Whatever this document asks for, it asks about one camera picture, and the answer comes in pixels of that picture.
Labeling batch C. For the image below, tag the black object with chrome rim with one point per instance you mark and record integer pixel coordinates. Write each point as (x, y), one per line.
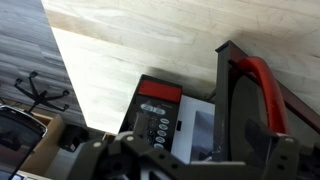
(16, 140)

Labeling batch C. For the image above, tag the small black object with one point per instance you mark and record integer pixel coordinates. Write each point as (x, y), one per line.
(71, 136)

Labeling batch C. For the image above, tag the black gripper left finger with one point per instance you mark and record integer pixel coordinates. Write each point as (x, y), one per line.
(100, 161)

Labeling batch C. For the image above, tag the black office chair star base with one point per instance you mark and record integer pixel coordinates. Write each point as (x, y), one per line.
(40, 97)

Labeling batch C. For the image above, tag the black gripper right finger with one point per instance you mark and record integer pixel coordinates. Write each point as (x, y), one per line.
(281, 160)

